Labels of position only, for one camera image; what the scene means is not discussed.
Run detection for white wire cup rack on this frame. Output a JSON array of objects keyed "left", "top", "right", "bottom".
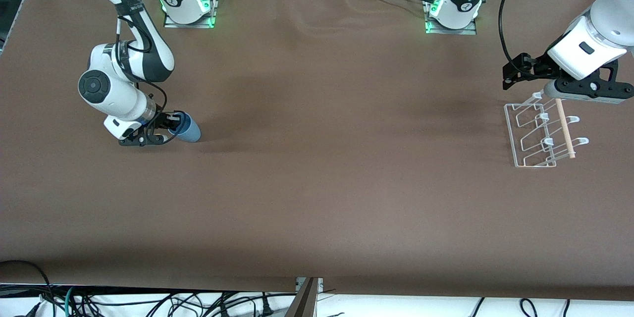
[{"left": 504, "top": 91, "right": 590, "bottom": 168}]

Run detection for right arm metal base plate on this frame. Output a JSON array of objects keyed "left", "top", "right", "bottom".
[{"left": 163, "top": 0, "right": 220, "bottom": 29}]

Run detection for brown table cover sheet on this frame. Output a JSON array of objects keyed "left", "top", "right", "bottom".
[{"left": 0, "top": 0, "right": 634, "bottom": 302}]

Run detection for metal table leg bracket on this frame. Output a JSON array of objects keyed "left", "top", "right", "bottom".
[{"left": 284, "top": 277, "right": 324, "bottom": 317}]

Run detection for tangled black floor cables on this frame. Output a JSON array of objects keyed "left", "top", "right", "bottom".
[{"left": 74, "top": 291, "right": 298, "bottom": 317}]

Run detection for wooden dowel rod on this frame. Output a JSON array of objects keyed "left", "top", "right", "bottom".
[{"left": 555, "top": 98, "right": 577, "bottom": 159}]

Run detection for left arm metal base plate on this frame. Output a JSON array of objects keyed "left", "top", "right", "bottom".
[{"left": 423, "top": 0, "right": 479, "bottom": 36}]

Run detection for thick black looped cable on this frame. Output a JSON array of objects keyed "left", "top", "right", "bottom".
[{"left": 0, "top": 260, "right": 56, "bottom": 304}]

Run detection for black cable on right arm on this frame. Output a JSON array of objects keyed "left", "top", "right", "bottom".
[{"left": 114, "top": 2, "right": 169, "bottom": 112}]

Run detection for teal cable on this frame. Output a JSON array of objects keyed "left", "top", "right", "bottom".
[{"left": 63, "top": 286, "right": 76, "bottom": 317}]

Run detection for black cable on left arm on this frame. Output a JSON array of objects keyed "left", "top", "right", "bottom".
[{"left": 497, "top": 0, "right": 531, "bottom": 66}]

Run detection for blue plastic cup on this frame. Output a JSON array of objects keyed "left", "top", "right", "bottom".
[{"left": 168, "top": 112, "right": 202, "bottom": 144}]

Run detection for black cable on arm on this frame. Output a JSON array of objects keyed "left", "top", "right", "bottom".
[
  {"left": 114, "top": 2, "right": 169, "bottom": 112},
  {"left": 497, "top": 0, "right": 531, "bottom": 66}
]

